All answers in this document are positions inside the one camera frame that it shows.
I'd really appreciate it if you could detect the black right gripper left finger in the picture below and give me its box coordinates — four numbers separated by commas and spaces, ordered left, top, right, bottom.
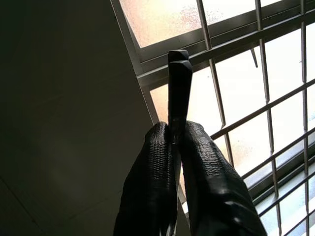
112, 121, 178, 236

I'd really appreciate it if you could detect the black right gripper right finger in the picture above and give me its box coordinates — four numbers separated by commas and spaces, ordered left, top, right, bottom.
180, 120, 268, 236

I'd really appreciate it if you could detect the black utensil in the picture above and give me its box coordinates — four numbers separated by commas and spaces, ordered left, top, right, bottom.
167, 49, 193, 148

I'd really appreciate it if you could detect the metal window security grille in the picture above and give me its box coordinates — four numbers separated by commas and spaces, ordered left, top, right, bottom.
195, 0, 315, 236

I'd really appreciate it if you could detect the white window frame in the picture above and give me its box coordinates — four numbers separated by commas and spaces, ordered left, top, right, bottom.
110, 0, 315, 236

